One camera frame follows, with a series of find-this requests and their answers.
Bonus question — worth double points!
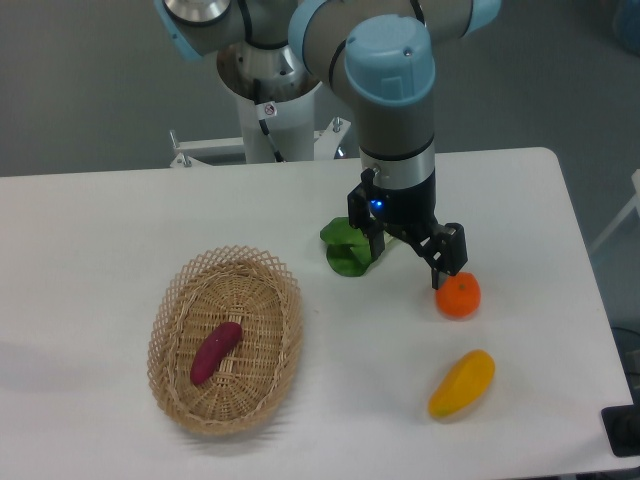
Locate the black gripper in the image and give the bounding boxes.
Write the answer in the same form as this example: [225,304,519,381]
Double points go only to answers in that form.
[347,168,468,290]

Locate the purple sweet potato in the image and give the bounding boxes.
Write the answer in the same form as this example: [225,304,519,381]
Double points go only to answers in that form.
[190,322,243,385]

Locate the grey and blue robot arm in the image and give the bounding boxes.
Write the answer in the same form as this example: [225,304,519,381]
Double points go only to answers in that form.
[155,1,501,288]

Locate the woven wicker basket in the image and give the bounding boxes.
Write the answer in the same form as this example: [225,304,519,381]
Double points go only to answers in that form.
[147,246,303,436]

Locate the green bok choy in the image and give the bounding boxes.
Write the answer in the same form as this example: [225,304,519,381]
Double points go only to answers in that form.
[319,217,375,277]

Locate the orange tangerine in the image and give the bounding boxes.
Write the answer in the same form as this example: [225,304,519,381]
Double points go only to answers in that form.
[435,272,482,319]

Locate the yellow mango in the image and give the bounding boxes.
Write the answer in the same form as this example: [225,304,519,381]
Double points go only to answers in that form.
[427,349,496,420]

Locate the black device at table edge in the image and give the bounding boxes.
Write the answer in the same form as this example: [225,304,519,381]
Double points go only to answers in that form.
[601,405,639,458]

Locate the blue object top right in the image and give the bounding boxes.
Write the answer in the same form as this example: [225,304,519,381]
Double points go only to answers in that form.
[612,0,640,55]

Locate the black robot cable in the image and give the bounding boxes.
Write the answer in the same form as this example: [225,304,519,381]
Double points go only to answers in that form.
[252,79,286,164]

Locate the white frame at right edge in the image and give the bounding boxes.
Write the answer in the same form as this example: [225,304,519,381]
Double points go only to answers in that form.
[587,169,640,258]

